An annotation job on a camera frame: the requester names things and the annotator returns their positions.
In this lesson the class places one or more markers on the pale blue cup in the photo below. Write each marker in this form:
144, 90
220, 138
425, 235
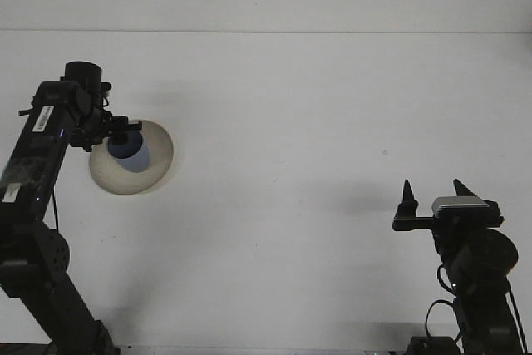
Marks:
139, 161

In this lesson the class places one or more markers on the pale round plate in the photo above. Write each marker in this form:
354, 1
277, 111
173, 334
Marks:
124, 182

